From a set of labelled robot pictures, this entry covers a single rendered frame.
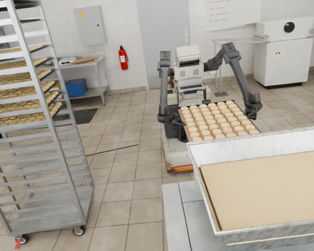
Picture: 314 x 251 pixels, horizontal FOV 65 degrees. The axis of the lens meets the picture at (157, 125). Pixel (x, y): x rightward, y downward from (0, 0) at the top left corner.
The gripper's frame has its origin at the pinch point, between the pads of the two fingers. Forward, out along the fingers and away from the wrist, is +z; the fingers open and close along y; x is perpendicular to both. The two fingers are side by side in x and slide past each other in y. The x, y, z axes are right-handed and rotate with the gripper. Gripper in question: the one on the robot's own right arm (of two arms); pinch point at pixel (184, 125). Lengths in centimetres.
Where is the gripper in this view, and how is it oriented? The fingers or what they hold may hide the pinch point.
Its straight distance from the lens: 150.5
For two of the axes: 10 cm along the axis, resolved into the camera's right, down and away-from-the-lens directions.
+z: 7.4, 2.4, -6.3
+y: -1.1, -8.8, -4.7
